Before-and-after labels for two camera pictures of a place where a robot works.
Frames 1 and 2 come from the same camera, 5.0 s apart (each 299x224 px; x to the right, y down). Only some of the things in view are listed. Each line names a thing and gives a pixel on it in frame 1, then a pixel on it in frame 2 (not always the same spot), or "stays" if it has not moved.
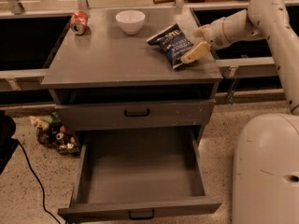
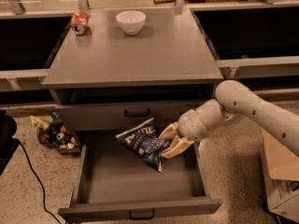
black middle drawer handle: [141, 217] stays
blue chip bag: [173, 43] to [143, 141]
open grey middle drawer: [138, 173] stays
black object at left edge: [7, 142] stays
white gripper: [215, 32] to [191, 126]
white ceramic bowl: [131, 21] stays
